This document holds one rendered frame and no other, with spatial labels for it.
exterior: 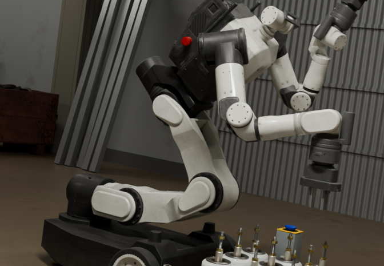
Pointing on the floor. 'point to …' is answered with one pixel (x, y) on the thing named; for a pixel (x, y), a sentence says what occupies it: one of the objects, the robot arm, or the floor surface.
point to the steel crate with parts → (27, 118)
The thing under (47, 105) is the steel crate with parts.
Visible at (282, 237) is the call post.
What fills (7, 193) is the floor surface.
